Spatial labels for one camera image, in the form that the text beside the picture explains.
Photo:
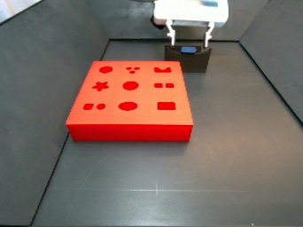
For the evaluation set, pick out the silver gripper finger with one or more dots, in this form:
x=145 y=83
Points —
x=209 y=33
x=171 y=31

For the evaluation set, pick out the red shape-sorter fixture block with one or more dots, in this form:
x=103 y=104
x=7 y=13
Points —
x=133 y=101

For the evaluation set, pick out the blue square-circle peg object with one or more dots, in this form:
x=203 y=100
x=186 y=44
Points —
x=189 y=50

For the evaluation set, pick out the black curved regrasp stand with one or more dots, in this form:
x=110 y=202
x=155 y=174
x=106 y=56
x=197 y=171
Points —
x=194 y=63

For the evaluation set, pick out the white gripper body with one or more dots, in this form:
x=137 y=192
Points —
x=190 y=12

